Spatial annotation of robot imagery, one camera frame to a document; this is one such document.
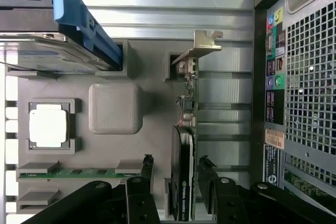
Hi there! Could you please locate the grey parts rack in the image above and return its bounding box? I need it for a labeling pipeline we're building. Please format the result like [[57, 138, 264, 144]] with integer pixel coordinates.
[[5, 39, 203, 219]]

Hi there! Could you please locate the green RAM stick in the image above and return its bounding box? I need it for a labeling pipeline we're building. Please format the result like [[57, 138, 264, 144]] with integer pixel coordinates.
[[19, 167, 142, 179]]

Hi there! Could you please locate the silver CPU chip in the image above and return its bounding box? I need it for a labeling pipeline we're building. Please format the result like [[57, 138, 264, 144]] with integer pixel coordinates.
[[28, 103, 70, 148]]

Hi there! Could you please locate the open black PC case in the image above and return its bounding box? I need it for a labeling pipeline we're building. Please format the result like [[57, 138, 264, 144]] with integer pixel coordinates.
[[250, 0, 336, 210]]

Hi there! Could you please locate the hard disk with blue caddy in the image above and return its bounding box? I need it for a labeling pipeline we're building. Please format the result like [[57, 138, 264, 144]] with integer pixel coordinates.
[[0, 0, 124, 75]]

